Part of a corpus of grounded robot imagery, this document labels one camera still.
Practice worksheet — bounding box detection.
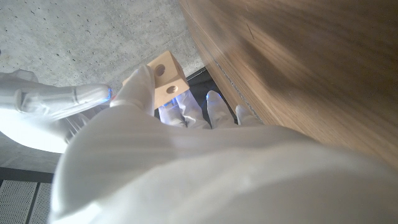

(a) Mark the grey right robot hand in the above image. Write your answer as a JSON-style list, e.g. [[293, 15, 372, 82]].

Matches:
[[0, 69, 113, 154]]

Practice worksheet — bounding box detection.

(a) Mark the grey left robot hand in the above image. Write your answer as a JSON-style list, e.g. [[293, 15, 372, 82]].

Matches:
[[48, 64, 398, 224]]

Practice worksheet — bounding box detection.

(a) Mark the wooden block with holes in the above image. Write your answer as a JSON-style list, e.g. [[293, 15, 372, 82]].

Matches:
[[122, 50, 190, 110]]

